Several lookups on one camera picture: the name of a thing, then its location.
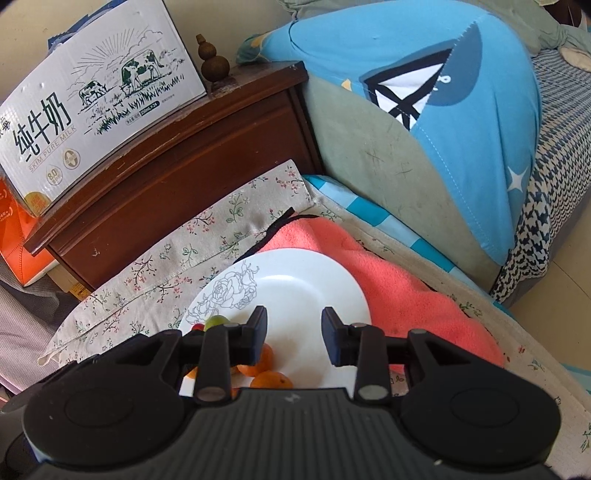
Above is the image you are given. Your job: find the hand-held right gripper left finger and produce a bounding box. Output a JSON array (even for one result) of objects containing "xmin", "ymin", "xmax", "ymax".
[{"xmin": 113, "ymin": 305, "xmax": 269, "ymax": 401}]

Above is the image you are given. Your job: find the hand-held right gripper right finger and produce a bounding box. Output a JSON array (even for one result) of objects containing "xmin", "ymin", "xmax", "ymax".
[{"xmin": 322, "ymin": 307, "xmax": 467, "ymax": 401}]

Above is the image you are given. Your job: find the white plate with line drawing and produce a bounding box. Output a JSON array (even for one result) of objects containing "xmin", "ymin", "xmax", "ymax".
[{"xmin": 178, "ymin": 248, "xmax": 373, "ymax": 398}]

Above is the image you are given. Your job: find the pink towel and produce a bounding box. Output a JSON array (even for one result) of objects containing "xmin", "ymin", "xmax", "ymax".
[{"xmin": 233, "ymin": 208, "xmax": 506, "ymax": 374}]

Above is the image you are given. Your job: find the floral tablecloth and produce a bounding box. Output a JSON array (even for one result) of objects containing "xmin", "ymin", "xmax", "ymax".
[{"xmin": 39, "ymin": 159, "xmax": 591, "ymax": 480}]

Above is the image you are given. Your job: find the dark wooden nightstand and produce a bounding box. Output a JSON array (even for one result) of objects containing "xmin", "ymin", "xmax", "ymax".
[{"xmin": 23, "ymin": 60, "xmax": 324, "ymax": 291}]

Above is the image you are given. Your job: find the beige cardboard box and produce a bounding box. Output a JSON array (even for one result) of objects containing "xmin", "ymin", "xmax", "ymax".
[{"xmin": 48, "ymin": 265, "xmax": 93, "ymax": 301}]

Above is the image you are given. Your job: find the checked fabric curtain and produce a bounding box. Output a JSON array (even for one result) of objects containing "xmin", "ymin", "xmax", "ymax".
[{"xmin": 0, "ymin": 265, "xmax": 63, "ymax": 398}]

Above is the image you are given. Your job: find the orange cardboard box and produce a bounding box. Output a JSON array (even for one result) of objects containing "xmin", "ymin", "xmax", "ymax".
[{"xmin": 0, "ymin": 178, "xmax": 58, "ymax": 289}]

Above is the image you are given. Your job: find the blue and green pillow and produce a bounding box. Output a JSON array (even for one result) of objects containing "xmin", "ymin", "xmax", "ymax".
[{"xmin": 235, "ymin": 9, "xmax": 543, "ymax": 296}]

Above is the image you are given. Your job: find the white milk carton box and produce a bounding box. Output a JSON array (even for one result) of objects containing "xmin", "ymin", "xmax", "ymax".
[{"xmin": 0, "ymin": 0, "xmax": 208, "ymax": 217}]

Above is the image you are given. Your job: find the brown wooden gourd ornament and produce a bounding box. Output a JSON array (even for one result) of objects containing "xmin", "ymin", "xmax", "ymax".
[{"xmin": 195, "ymin": 33, "xmax": 230, "ymax": 86}]

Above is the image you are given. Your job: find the blue houndstooth bed sheet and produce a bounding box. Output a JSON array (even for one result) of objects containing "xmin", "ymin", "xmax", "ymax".
[{"xmin": 489, "ymin": 46, "xmax": 591, "ymax": 303}]

